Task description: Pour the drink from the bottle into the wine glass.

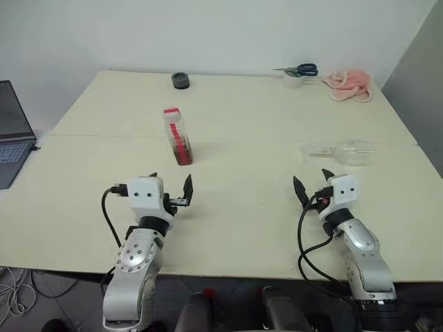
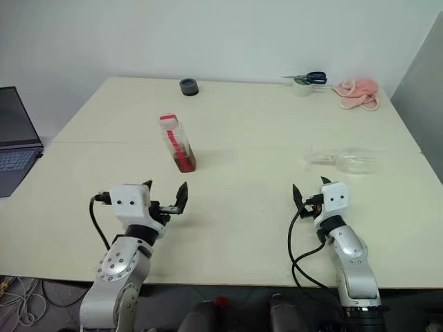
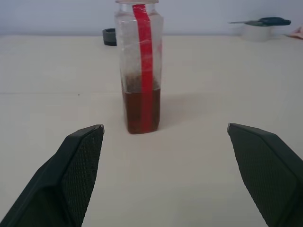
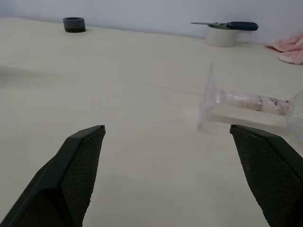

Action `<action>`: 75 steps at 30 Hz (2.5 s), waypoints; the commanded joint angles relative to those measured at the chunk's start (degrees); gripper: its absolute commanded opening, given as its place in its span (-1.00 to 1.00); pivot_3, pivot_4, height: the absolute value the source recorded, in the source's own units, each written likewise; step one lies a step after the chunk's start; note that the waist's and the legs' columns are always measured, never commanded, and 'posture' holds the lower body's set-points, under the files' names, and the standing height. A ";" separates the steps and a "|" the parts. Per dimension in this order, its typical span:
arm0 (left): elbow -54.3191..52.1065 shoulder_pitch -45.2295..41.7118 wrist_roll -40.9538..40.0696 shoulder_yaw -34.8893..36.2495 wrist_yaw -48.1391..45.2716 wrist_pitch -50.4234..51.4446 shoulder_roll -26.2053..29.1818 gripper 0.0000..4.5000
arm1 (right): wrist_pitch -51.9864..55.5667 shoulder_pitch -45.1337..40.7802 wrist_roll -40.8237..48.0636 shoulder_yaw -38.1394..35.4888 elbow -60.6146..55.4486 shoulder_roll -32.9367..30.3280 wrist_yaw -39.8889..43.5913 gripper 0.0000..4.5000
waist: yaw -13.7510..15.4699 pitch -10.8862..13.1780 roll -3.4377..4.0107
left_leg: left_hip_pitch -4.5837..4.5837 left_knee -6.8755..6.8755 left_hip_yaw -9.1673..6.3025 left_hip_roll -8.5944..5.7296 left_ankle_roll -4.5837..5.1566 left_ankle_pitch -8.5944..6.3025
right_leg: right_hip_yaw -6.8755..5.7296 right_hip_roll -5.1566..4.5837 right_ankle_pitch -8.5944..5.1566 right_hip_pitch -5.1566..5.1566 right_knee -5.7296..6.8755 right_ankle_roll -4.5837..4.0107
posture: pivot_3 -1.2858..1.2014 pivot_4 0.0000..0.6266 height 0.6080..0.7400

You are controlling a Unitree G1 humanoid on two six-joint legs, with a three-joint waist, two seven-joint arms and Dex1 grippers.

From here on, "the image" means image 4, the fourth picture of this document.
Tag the pink cloth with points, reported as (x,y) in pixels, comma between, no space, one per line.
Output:
(291,45)

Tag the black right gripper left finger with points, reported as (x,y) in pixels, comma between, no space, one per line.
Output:
(54,184)

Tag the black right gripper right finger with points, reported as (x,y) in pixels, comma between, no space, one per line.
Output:
(272,175)

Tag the dark grey tape roll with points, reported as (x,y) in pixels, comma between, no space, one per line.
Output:
(74,25)

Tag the clear tape roll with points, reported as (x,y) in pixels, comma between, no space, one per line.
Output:
(217,39)

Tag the clear plastic wine glass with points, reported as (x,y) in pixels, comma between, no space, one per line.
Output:
(248,100)

